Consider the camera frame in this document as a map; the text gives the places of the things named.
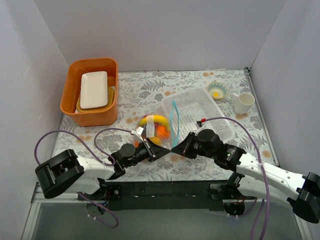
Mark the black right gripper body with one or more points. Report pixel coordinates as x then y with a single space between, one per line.
188 144

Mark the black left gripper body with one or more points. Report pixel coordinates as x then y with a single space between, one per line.
150 151

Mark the orange tangerine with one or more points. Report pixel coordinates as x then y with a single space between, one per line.
155 140
162 132

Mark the clear zip top bag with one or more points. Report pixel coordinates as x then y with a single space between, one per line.
174 122

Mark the yellow banana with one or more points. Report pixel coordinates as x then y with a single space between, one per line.
156 119

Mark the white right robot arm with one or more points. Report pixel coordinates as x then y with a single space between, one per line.
253 179

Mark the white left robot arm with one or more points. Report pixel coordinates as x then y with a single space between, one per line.
68 172

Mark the white plastic basket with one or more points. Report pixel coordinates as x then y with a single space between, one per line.
187 107

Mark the white mug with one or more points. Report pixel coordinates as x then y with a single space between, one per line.
242 102

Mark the small patterned bowl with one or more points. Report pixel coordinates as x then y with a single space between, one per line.
217 90

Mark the floral table mat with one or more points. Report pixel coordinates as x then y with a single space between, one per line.
140 93

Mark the yellow tray in tub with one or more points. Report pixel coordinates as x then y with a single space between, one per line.
111 95

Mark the white rectangular plate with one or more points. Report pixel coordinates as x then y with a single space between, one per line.
94 90

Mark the orange plastic tub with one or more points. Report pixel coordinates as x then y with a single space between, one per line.
72 89

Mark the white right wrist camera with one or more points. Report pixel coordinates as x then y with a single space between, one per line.
200 124

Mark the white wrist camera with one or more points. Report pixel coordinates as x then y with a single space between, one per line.
138 134
200 124

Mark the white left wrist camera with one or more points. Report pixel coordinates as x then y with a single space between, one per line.
138 134

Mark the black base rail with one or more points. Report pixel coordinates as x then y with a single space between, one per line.
212 195

